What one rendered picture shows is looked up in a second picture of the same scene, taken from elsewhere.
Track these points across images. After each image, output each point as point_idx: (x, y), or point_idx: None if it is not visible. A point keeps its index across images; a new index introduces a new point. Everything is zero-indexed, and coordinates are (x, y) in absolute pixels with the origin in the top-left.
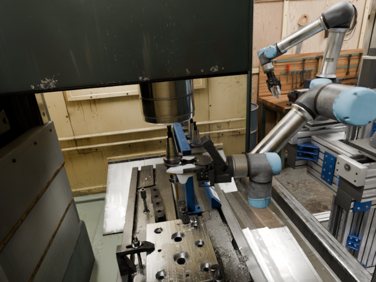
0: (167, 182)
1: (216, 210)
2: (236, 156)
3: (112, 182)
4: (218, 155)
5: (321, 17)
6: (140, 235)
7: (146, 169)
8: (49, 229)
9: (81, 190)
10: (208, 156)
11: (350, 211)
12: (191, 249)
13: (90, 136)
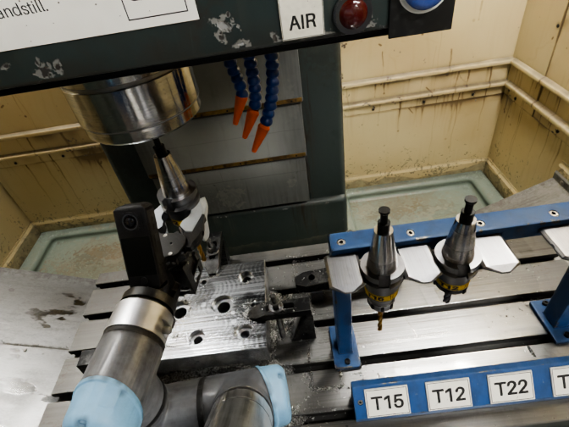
0: (466, 294)
1: (341, 405)
2: (127, 303)
3: (503, 208)
4: (123, 256)
5: None
6: (287, 268)
7: (525, 243)
8: (222, 155)
9: (502, 181)
10: (170, 254)
11: None
12: (189, 324)
13: (562, 96)
